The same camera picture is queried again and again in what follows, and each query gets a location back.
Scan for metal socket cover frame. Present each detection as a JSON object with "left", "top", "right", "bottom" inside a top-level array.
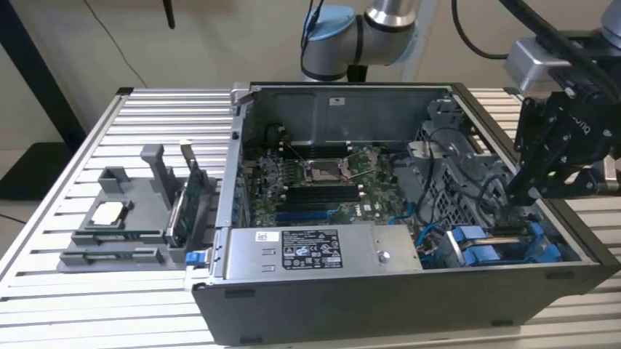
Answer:
[{"left": 346, "top": 150, "right": 384, "bottom": 180}]

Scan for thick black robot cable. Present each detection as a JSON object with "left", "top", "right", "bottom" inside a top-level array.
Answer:
[{"left": 497, "top": 0, "right": 605, "bottom": 95}]

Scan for green motherboard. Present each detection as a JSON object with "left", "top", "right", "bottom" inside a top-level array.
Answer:
[{"left": 241, "top": 143, "right": 418, "bottom": 228}]

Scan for green RAM stick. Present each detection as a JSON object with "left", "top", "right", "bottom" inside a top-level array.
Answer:
[{"left": 93, "top": 231, "right": 164, "bottom": 244}]

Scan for green graphics card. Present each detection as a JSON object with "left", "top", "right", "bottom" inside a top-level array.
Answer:
[{"left": 164, "top": 140, "right": 209, "bottom": 248}]

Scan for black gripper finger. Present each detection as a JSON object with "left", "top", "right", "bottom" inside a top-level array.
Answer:
[
  {"left": 506, "top": 97, "right": 545, "bottom": 205},
  {"left": 530, "top": 158, "right": 621, "bottom": 205}
]

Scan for blue expansion slot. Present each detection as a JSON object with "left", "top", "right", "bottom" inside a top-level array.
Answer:
[{"left": 275, "top": 212, "right": 327, "bottom": 222}]

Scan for silver CPU chip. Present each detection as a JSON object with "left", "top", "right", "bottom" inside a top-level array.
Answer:
[{"left": 89, "top": 201, "right": 129, "bottom": 226}]

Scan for hard disk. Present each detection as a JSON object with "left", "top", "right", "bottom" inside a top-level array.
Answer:
[{"left": 448, "top": 220, "right": 566, "bottom": 270}]

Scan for metal drive cage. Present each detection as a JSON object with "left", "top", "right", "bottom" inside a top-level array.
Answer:
[{"left": 406, "top": 97, "right": 515, "bottom": 233}]

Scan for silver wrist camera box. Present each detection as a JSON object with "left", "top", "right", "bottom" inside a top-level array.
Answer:
[{"left": 503, "top": 38, "right": 577, "bottom": 92}]

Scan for thin metal locking lever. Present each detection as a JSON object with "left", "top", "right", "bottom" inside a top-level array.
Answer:
[{"left": 283, "top": 140, "right": 307, "bottom": 163}]

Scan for silver power supply box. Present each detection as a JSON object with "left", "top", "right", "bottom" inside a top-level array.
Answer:
[{"left": 223, "top": 223, "right": 422, "bottom": 281}]

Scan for grey parts rack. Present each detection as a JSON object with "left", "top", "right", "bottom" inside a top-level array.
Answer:
[{"left": 57, "top": 143, "right": 224, "bottom": 273}]

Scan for CPU socket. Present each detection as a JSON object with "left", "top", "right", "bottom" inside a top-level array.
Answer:
[{"left": 300, "top": 158, "right": 352, "bottom": 185}]

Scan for thin black round wire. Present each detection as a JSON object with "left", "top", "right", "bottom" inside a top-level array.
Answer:
[{"left": 416, "top": 126, "right": 466, "bottom": 226}]

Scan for black sleeved power wire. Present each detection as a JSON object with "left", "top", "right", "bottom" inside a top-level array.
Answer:
[{"left": 472, "top": 172, "right": 510, "bottom": 233}]

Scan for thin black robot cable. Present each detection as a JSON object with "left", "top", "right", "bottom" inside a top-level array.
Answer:
[{"left": 450, "top": 0, "right": 510, "bottom": 60}]

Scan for black and silver PC case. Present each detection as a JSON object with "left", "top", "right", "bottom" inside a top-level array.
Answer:
[{"left": 185, "top": 80, "right": 621, "bottom": 346}]

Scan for black stand with base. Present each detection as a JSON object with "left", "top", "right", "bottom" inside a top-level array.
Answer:
[{"left": 0, "top": 0, "right": 87, "bottom": 201}]

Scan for blue data wire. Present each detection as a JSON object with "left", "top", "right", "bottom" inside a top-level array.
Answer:
[{"left": 391, "top": 201, "right": 447, "bottom": 255}]

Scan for black data wire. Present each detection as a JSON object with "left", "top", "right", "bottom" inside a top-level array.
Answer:
[{"left": 476, "top": 170, "right": 530, "bottom": 236}]

